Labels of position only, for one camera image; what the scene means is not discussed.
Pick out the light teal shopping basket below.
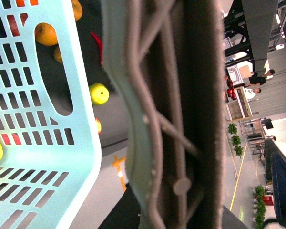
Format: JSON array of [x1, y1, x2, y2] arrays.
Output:
[[0, 0, 102, 229]]

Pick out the green apple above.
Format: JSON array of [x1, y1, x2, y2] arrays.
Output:
[[89, 83, 110, 105]]

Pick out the wooden fruit crate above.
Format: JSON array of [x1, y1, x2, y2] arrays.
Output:
[[225, 87, 253, 122]]

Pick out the person in black shirt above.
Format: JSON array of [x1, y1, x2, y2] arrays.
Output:
[[244, 69, 275, 88]]

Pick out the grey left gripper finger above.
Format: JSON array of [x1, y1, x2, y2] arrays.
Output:
[[126, 0, 226, 229]]

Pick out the red chili pepper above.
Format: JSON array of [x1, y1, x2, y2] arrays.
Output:
[[90, 32, 103, 66]]

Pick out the yellow apple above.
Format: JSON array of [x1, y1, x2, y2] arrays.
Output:
[[34, 22, 58, 46]]

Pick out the person in white shirt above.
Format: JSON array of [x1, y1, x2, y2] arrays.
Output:
[[244, 88, 262, 101]]

